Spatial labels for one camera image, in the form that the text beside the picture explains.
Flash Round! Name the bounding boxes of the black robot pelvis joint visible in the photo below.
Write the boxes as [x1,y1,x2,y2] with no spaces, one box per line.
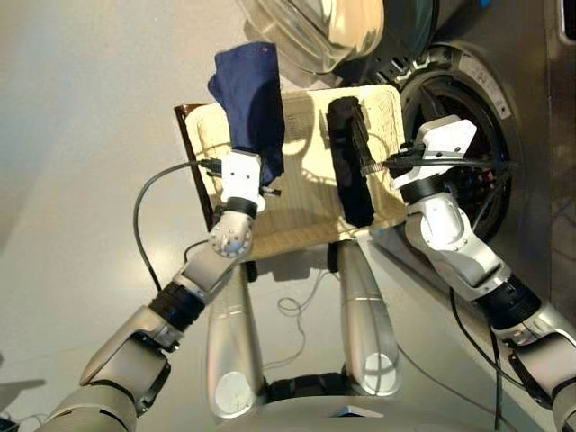
[265,372,356,401]

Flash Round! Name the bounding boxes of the silver robot torso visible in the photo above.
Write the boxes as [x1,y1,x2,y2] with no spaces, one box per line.
[215,398,509,432]

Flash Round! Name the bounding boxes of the thin grey floor wire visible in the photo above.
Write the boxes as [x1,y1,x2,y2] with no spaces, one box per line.
[264,269,343,368]

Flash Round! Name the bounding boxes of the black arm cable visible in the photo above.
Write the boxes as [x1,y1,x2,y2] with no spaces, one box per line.
[133,157,224,293]
[389,150,518,432]

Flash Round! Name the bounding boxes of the round glass washer door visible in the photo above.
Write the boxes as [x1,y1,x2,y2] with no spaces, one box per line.
[236,0,440,89]

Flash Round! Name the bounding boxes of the navy blue cloth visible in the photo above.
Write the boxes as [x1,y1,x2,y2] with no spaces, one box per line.
[207,40,287,188]

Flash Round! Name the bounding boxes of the silver robot leg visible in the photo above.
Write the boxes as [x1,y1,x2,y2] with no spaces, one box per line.
[204,265,266,419]
[335,240,402,397]

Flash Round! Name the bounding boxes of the dark brown basket stand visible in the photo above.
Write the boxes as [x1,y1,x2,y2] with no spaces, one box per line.
[174,103,217,231]

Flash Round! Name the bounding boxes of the pale woven laundry basket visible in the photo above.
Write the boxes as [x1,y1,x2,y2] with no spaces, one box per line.
[184,85,409,261]

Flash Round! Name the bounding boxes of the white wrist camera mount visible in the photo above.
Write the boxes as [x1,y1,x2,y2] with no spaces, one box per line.
[220,150,266,212]
[390,114,478,190]

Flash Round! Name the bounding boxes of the black cloth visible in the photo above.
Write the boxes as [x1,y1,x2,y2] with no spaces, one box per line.
[326,95,377,229]

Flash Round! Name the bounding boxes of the grey front-loading washing machine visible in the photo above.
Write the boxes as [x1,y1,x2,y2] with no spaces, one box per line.
[373,0,576,329]

